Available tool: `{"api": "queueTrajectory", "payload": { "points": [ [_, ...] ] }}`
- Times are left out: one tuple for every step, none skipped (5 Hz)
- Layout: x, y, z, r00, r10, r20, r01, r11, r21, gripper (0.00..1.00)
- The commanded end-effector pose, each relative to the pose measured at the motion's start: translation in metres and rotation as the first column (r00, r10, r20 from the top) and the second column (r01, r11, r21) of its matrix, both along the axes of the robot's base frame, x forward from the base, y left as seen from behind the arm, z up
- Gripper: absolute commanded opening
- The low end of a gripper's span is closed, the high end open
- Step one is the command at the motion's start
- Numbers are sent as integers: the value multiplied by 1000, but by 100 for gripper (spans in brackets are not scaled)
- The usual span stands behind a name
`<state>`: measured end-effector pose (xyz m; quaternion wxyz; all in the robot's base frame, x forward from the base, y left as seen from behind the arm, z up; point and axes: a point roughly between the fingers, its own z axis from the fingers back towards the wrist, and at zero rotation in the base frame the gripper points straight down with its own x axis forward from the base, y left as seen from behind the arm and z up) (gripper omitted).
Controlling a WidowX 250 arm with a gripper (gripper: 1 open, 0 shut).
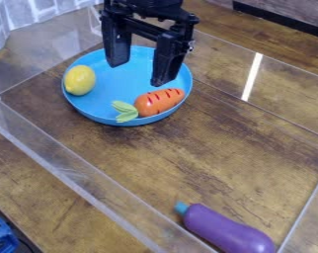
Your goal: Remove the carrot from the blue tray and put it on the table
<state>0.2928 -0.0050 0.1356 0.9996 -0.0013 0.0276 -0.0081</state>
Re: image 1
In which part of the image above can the clear acrylic barrier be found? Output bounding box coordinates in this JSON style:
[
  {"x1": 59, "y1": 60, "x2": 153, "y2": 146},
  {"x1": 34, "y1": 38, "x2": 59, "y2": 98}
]
[{"x1": 0, "y1": 97, "x2": 217, "y2": 253}]

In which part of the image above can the blue round tray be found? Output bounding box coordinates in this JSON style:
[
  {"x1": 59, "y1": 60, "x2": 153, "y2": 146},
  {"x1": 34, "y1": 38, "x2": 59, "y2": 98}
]
[{"x1": 60, "y1": 45, "x2": 191, "y2": 127}]

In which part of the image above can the white curtain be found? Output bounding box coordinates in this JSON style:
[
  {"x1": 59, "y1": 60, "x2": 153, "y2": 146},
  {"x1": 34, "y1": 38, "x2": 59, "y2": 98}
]
[{"x1": 0, "y1": 0, "x2": 103, "y2": 50}]

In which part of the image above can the purple toy eggplant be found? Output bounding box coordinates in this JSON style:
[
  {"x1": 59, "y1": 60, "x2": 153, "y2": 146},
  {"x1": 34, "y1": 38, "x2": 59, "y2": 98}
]
[{"x1": 173, "y1": 202, "x2": 274, "y2": 253}]

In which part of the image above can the orange toy carrot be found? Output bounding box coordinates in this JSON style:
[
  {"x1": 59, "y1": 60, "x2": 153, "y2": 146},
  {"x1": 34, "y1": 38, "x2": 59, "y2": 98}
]
[{"x1": 111, "y1": 88, "x2": 185, "y2": 123}]

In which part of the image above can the yellow toy lemon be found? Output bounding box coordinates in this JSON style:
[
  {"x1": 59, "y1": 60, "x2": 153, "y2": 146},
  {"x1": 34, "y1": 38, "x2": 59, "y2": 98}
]
[{"x1": 63, "y1": 65, "x2": 95, "y2": 96}]

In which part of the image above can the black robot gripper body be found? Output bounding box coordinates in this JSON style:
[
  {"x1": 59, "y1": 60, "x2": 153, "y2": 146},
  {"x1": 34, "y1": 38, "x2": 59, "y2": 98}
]
[{"x1": 99, "y1": 0, "x2": 198, "y2": 37}]

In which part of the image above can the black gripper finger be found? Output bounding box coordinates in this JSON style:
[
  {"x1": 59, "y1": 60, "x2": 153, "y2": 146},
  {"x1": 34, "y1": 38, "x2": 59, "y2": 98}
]
[
  {"x1": 101, "y1": 18, "x2": 131, "y2": 67},
  {"x1": 151, "y1": 31, "x2": 189, "y2": 87}
]

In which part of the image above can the blue device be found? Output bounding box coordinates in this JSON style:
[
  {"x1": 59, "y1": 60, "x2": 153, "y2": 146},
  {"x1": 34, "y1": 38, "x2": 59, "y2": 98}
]
[{"x1": 0, "y1": 218, "x2": 19, "y2": 253}]

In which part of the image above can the black baseboard strip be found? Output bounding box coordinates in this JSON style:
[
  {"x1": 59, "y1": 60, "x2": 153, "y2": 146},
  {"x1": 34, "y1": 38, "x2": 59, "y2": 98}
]
[{"x1": 231, "y1": 0, "x2": 318, "y2": 37}]

